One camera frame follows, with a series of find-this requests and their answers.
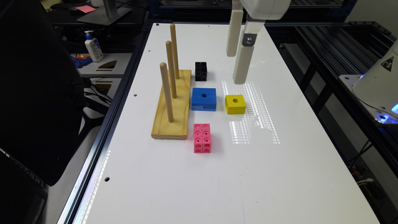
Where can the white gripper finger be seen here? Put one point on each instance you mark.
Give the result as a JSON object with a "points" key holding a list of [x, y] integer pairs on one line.
{"points": [[243, 60], [234, 32]]}

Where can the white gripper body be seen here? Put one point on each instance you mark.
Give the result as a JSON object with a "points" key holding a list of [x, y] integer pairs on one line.
{"points": [[259, 11]]}

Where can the pink interlocking cube block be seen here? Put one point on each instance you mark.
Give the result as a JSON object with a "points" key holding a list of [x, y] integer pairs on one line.
{"points": [[202, 138]]}

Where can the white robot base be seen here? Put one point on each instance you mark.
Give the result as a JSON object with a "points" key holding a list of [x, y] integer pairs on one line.
{"points": [[376, 90]]}

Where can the yellow block with hole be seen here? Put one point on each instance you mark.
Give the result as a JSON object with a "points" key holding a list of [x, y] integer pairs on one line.
{"points": [[235, 104]]}

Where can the black interlocking cube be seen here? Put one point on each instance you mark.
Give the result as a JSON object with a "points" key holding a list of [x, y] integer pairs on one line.
{"points": [[200, 71]]}

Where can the blue block with hole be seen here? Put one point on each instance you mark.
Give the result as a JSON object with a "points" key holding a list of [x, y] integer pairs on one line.
{"points": [[204, 99]]}

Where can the rear wooden peg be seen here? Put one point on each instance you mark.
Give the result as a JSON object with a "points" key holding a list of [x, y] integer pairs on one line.
{"points": [[174, 49]]}

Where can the wooden peg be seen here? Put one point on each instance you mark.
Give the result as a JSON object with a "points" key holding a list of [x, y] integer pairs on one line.
{"points": [[174, 49], [170, 59], [167, 94]]}

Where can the middle wooden peg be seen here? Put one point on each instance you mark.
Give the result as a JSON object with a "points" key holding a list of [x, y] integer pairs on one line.
{"points": [[170, 59]]}

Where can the front wooden peg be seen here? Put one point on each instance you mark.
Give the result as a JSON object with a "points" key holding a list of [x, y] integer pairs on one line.
{"points": [[167, 94]]}

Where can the wooden peg base board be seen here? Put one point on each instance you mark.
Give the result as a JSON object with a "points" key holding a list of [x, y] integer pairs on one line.
{"points": [[162, 128]]}

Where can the silver monitor stand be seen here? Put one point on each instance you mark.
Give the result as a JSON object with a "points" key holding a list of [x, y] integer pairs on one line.
{"points": [[105, 14]]}

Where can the white lotion pump bottle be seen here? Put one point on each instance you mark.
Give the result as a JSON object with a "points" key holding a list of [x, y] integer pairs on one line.
{"points": [[93, 47]]}

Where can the pink sticky note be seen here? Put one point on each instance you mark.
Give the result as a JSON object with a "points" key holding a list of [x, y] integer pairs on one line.
{"points": [[86, 9]]}

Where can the blue glue gun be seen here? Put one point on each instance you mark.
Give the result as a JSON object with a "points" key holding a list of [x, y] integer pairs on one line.
{"points": [[80, 62]]}

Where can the black office chair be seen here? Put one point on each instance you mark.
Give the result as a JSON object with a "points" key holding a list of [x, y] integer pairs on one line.
{"points": [[41, 92]]}

